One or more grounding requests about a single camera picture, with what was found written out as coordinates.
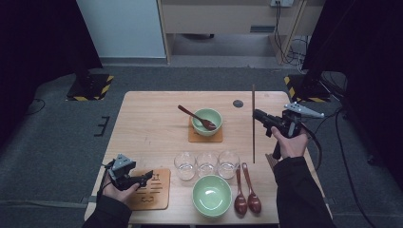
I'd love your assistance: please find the black stand base striped edge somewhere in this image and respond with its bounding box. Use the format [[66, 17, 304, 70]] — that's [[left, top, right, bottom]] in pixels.
[[283, 74, 331, 103], [66, 71, 114, 102]]

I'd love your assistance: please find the person's left hand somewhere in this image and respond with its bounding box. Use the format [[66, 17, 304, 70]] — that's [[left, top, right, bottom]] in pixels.
[[102, 175, 141, 205]]

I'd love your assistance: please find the bundle of black cables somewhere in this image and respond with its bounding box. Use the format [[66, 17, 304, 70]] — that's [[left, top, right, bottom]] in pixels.
[[274, 3, 310, 73]]

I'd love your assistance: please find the person's right hand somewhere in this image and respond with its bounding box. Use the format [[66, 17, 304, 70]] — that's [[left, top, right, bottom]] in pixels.
[[270, 125, 310, 160]]

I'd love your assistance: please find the dark red wooden spoon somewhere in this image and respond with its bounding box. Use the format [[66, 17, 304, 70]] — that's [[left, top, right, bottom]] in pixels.
[[177, 104, 218, 131], [233, 167, 248, 217], [240, 161, 262, 215]]

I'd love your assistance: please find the hand-held gripper cable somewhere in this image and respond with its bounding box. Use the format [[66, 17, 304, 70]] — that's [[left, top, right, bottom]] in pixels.
[[300, 123, 323, 172], [98, 160, 116, 194]]

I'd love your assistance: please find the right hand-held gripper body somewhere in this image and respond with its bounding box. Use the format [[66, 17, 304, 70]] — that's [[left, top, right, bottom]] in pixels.
[[271, 102, 326, 161]]

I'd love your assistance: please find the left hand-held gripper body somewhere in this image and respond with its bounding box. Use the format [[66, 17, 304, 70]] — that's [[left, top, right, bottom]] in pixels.
[[107, 154, 144, 191]]

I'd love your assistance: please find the wooden coaster with cut-outs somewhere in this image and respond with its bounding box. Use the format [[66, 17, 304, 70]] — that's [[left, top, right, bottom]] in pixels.
[[127, 167, 171, 211], [187, 117, 224, 143]]

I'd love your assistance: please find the single brown chopstick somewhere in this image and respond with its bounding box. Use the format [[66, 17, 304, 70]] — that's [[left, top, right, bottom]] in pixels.
[[251, 84, 257, 164]]

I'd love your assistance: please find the white panel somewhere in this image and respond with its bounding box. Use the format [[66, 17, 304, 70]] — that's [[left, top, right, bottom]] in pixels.
[[75, 0, 167, 60]]

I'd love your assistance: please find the white power strip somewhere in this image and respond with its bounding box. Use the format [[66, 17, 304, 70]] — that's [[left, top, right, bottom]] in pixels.
[[270, 0, 294, 8]]

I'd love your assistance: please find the clear glass cup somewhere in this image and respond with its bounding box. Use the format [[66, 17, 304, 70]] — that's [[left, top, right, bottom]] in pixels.
[[195, 151, 221, 178], [173, 152, 198, 181], [218, 150, 241, 180]]

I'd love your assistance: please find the black curtain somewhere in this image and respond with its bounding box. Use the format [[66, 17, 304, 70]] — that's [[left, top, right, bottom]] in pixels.
[[302, 0, 403, 184], [0, 0, 104, 150]]

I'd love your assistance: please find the thin black floor cable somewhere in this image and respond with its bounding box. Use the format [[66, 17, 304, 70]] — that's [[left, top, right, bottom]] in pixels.
[[27, 98, 46, 116]]

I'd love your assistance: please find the right hand-held gripper cable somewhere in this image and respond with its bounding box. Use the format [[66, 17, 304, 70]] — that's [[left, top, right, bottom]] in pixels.
[[300, 123, 323, 172]]

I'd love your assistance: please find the left hand-held gripper cable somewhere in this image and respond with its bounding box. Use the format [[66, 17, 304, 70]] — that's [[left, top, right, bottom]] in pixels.
[[98, 160, 116, 194]]

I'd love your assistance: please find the long black floor cable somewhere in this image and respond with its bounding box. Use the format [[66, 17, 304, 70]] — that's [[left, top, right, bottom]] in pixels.
[[335, 108, 377, 228]]

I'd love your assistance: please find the green ceramic bowl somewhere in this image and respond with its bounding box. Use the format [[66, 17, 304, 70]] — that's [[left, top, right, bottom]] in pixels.
[[191, 107, 223, 138], [191, 174, 233, 219]]

